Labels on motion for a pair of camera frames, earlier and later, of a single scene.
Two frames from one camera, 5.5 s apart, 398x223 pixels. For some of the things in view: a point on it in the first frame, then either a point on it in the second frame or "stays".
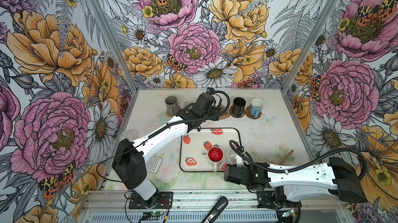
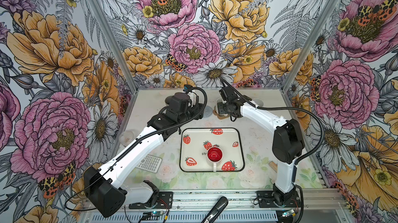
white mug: (231, 156) to (218, 100)
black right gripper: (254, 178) to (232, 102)
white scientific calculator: (153, 164) stays
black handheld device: (216, 210) stays
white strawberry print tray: (195, 146) stays
